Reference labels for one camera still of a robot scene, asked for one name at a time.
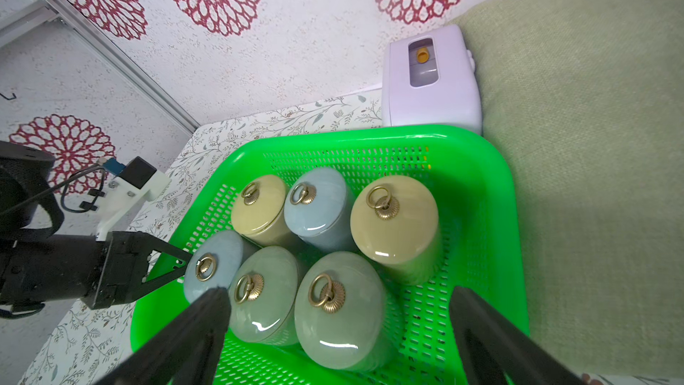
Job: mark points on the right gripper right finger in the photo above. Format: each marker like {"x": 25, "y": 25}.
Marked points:
{"x": 494, "y": 351}

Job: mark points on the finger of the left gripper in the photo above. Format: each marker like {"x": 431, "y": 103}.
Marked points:
{"x": 138, "y": 289}
{"x": 155, "y": 244}

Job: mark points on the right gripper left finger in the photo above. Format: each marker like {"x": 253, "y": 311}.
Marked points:
{"x": 186, "y": 351}

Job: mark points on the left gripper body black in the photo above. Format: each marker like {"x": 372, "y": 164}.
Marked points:
{"x": 100, "y": 274}

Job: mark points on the blue-grey canister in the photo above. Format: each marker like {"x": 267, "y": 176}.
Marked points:
{"x": 216, "y": 263}

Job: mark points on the green canister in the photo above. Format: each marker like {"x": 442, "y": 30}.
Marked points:
{"x": 263, "y": 295}
{"x": 345, "y": 317}

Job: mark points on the yellow canister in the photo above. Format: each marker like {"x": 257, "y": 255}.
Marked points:
{"x": 259, "y": 213}
{"x": 395, "y": 222}

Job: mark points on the green plastic basket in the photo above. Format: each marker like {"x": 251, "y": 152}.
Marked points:
{"x": 478, "y": 219}

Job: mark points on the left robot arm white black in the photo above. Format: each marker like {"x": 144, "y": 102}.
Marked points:
{"x": 33, "y": 211}

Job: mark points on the blue canister back middle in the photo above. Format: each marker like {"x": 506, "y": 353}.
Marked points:
{"x": 318, "y": 210}

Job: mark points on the lavender tissue box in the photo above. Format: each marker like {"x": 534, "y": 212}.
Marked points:
{"x": 431, "y": 79}

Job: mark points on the green pillow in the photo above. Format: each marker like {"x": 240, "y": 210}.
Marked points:
{"x": 584, "y": 99}

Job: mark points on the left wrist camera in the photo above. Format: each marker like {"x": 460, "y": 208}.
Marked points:
{"x": 136, "y": 181}

